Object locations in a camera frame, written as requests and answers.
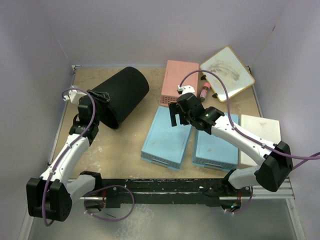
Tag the white board with wooden rim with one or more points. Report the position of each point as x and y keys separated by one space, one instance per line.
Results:
x=226 y=74

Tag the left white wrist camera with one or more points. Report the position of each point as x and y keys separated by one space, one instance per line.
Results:
x=73 y=95

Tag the small pink-capped bottle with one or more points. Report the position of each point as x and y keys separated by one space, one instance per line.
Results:
x=204 y=91

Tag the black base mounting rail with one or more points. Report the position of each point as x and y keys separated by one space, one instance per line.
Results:
x=211 y=192

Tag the pink perforated basket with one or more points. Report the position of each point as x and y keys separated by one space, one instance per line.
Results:
x=174 y=73

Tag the light blue bottom basket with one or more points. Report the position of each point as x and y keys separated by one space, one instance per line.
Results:
x=165 y=145

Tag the light blue basket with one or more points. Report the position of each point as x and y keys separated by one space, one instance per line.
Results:
x=165 y=145
x=213 y=152

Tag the white perforated basket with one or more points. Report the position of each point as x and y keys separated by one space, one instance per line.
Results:
x=267 y=129

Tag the light blue top basket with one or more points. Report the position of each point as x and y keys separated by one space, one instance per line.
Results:
x=213 y=152

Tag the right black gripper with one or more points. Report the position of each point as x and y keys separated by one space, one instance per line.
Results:
x=175 y=109

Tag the aluminium frame rail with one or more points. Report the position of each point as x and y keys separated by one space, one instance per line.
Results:
x=274 y=216

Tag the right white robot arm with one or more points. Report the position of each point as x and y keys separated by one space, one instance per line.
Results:
x=273 y=160

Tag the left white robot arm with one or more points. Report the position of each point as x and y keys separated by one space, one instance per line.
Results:
x=51 y=196

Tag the large black ribbed bin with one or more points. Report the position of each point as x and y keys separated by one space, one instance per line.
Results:
x=125 y=89

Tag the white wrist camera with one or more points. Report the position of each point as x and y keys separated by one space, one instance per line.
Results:
x=73 y=95
x=181 y=90

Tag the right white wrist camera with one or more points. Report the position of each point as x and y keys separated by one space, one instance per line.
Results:
x=181 y=90

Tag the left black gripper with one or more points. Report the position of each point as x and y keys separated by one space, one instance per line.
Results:
x=104 y=97

